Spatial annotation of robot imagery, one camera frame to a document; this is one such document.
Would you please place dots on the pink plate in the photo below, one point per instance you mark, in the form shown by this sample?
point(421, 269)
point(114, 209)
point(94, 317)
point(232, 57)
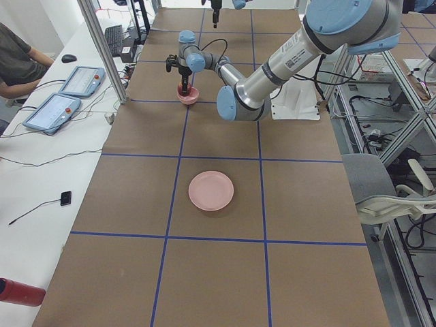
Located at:
point(211, 190)

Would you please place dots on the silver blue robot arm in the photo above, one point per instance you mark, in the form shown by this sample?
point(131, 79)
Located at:
point(365, 27)

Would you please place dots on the lower blue teach pendant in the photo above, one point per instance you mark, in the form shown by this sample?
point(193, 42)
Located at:
point(55, 111)

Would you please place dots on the pink bowl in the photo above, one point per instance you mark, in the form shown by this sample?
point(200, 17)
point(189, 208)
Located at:
point(190, 98)

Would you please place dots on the aluminium frame post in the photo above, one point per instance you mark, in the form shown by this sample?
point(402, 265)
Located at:
point(97, 35)

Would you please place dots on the black computer mouse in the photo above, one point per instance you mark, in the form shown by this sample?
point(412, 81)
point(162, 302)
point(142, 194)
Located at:
point(68, 58)

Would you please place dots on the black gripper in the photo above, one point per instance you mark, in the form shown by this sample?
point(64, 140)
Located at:
point(184, 72)

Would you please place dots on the upper blue teach pendant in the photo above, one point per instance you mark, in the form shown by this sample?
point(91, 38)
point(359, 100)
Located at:
point(83, 81)

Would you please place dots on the seated person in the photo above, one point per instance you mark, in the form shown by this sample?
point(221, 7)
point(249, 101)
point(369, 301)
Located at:
point(22, 66)

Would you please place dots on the grey office chair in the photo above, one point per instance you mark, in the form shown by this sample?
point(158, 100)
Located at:
point(377, 200)

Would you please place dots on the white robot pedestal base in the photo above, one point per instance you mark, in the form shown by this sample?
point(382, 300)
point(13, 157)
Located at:
point(295, 100)

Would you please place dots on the black keyboard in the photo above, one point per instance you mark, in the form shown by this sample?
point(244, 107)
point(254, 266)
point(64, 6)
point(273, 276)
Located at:
point(114, 39)

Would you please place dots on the small black square device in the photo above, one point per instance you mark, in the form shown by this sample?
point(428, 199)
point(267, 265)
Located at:
point(66, 198)

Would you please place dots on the blue teach pendant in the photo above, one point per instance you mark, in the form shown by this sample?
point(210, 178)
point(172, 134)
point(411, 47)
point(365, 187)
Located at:
point(83, 81)
point(55, 111)

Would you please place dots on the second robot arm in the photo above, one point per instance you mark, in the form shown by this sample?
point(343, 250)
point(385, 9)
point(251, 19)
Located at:
point(218, 7)

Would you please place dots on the red water bottle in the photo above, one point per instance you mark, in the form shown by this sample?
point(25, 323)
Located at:
point(21, 294)

